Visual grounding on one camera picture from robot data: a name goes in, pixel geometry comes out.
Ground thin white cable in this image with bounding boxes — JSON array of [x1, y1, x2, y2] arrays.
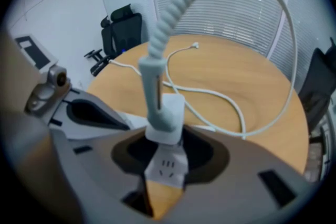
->
[[108, 58, 248, 140]]

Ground round wooden table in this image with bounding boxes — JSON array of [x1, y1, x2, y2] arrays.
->
[[86, 34, 311, 219]]

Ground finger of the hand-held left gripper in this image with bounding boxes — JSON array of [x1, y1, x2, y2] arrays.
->
[[48, 102, 132, 141], [68, 88, 131, 128]]

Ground white window blinds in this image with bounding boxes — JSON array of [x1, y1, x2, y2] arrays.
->
[[145, 0, 292, 61]]

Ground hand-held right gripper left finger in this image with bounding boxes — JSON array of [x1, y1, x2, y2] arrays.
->
[[0, 31, 155, 224]]

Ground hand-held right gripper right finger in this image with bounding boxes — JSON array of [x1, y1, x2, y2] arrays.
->
[[154, 125, 325, 224]]

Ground white charger adapter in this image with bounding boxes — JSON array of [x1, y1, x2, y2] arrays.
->
[[145, 94, 186, 145]]

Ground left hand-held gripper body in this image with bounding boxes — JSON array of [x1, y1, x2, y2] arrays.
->
[[14, 35, 72, 127]]

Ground white power strip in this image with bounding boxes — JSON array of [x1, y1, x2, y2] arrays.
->
[[115, 110, 216, 189]]

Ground black office chair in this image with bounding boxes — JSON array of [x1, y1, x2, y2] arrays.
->
[[83, 15, 114, 77], [298, 36, 336, 135], [90, 3, 144, 77]]

